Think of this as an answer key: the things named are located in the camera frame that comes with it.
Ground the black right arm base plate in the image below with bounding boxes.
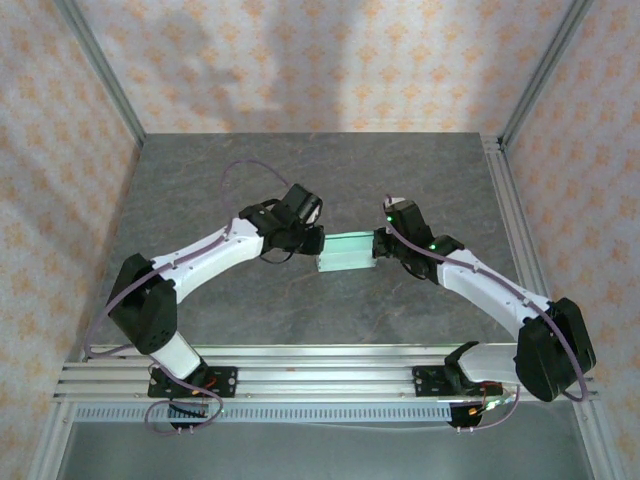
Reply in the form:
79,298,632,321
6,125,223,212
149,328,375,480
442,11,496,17
412,364,503,400

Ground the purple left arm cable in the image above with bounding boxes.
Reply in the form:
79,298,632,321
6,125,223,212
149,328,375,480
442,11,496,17
84,159,296,437

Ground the grey metal lower shelf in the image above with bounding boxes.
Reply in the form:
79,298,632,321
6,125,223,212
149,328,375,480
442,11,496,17
57,419,596,480

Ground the light blue paper box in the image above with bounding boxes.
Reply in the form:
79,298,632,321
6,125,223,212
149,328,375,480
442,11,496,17
314,229,377,274

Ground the aluminium frame post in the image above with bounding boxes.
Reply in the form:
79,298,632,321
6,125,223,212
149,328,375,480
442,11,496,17
497,0,596,146
52,0,147,149

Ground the aluminium side rail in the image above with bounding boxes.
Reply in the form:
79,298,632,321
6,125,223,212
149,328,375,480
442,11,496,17
480,137,571,361

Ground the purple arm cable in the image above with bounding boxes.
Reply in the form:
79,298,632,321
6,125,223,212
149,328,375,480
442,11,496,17
381,194,591,434
84,159,296,437

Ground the aluminium frame leg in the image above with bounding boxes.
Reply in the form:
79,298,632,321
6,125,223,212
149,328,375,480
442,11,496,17
27,399,76,480
572,399,619,480

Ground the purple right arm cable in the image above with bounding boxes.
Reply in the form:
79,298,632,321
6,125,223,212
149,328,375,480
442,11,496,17
381,194,591,434

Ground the grey slotted cable duct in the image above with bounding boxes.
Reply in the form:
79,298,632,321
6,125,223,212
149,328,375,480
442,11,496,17
74,403,454,424

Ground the black cable mount bracket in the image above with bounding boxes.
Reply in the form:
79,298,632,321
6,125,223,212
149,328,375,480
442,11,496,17
167,399,214,432
446,399,494,434

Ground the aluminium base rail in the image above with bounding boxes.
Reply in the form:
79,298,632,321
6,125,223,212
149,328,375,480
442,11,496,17
52,344,601,401

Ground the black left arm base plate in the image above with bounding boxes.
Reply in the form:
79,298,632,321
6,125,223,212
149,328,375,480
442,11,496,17
147,366,239,400

